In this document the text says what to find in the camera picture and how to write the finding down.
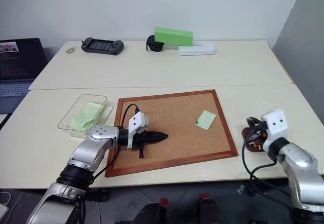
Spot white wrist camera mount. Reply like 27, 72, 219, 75
127, 111, 149, 150
261, 108, 290, 152

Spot black round zip case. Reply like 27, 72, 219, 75
145, 34, 166, 53

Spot dark laptop computer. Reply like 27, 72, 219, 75
0, 38, 49, 115

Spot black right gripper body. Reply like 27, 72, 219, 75
248, 121, 269, 145

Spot small brown tray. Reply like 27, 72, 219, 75
241, 127, 268, 153

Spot black handheld game console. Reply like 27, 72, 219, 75
80, 37, 125, 56

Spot green sticky notes in tray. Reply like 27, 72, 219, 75
70, 105, 113, 138

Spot white charger with cable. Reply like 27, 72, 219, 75
0, 191, 13, 217

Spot wood-framed cork board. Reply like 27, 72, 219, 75
104, 89, 239, 178

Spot dark rounded shape red cap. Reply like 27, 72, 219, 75
196, 193, 222, 224
134, 197, 170, 224

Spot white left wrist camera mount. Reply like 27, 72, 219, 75
127, 111, 149, 150

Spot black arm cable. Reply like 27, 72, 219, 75
89, 103, 140, 184
241, 139, 294, 211

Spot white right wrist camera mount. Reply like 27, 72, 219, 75
261, 108, 290, 152

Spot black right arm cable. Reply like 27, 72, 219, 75
241, 139, 294, 211

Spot green rectangular block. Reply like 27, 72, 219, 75
153, 26, 194, 47

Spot clear plastic box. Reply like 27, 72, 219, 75
57, 93, 108, 134

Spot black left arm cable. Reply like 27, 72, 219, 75
89, 103, 140, 184

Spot white flat box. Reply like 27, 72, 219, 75
178, 41, 217, 56

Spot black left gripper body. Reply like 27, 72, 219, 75
131, 130, 153, 159

